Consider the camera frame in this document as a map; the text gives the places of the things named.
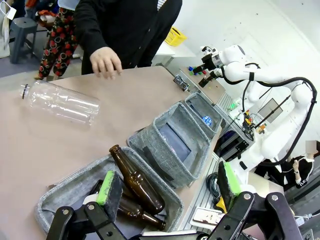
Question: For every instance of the brown glass beer bottle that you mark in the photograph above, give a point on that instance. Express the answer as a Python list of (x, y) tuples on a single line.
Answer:
[(140, 185), (140, 215)]

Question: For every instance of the person in red floral trousers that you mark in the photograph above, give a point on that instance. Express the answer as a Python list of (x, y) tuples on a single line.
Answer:
[(57, 50)]

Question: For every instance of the flat white handheld device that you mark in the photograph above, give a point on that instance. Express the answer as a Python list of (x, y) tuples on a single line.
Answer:
[(207, 217)]

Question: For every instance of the person right hand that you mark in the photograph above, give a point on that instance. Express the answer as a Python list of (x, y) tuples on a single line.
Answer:
[(105, 61)]

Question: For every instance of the grey fabric basket labelled Can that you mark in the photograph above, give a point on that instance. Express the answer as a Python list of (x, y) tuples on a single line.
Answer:
[(200, 102)]

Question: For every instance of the white tote bag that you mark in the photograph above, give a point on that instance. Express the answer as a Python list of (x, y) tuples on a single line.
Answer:
[(6, 37)]

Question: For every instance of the person right forearm black sleeve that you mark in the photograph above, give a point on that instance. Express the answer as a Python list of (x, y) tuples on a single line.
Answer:
[(92, 32)]

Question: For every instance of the grey fabric basket labelled Bottle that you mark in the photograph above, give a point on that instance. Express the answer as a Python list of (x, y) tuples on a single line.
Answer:
[(75, 185)]

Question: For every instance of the small crumpled clear bottle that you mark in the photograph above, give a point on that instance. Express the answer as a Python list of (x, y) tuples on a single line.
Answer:
[(181, 83)]

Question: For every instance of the person in black cardigan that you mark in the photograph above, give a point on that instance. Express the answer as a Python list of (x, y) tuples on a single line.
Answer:
[(140, 27)]

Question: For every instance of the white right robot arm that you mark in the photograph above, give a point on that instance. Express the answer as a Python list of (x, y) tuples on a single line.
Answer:
[(240, 72)]

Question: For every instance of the white side table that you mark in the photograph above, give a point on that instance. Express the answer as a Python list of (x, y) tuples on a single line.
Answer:
[(172, 52)]

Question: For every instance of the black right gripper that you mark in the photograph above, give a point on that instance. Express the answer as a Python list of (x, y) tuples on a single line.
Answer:
[(208, 62)]

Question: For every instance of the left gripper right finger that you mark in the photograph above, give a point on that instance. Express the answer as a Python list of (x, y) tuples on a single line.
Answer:
[(226, 182)]

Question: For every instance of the yellow bin with black print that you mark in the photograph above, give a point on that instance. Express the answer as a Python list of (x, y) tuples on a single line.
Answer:
[(176, 37)]

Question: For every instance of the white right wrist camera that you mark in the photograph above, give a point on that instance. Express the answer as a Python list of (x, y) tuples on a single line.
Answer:
[(208, 49)]

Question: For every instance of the grey fabric basket labelled Plastic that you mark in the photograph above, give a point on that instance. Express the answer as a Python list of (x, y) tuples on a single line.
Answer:
[(195, 160)]

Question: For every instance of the black controller box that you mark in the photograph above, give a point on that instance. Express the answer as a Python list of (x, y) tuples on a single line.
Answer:
[(235, 146)]

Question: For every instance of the large clear plastic bottle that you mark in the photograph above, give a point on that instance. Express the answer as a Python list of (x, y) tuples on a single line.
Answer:
[(62, 102)]

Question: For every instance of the grey plastic stool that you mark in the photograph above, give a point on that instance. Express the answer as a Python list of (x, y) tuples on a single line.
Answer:
[(22, 32)]

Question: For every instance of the blue toy block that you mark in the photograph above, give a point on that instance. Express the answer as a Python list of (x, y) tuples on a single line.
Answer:
[(191, 68)]

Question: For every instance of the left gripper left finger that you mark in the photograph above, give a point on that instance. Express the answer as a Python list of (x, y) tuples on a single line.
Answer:
[(110, 192)]

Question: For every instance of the blue white can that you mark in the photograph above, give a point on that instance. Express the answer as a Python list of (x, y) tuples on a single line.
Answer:
[(207, 120)]

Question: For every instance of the seated person in black jacket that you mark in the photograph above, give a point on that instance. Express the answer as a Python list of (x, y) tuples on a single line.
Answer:
[(297, 170)]

